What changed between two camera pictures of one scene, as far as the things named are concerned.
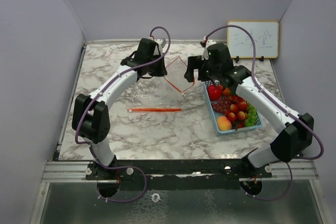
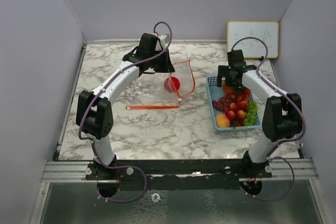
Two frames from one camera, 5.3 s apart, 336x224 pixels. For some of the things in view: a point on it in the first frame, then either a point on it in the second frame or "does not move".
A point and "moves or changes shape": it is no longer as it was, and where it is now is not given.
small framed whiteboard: (265, 33) does not move
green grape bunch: (251, 119) does not move
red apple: (215, 92) to (171, 84)
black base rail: (176, 174) does not move
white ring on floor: (153, 197) does not move
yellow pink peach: (223, 124) moves or changes shape
